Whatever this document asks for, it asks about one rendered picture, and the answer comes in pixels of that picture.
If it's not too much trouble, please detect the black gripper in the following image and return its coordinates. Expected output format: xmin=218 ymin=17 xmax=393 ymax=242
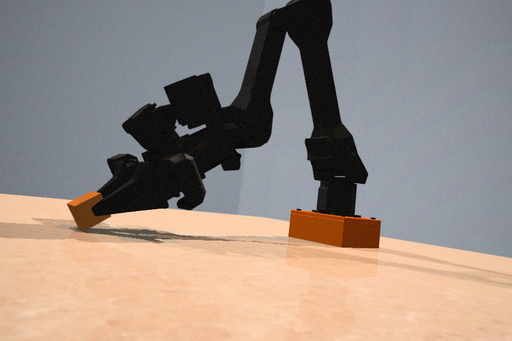
xmin=92 ymin=137 xmax=208 ymax=216

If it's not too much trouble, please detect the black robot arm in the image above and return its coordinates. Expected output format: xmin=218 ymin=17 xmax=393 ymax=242
xmin=122 ymin=0 xmax=368 ymax=218

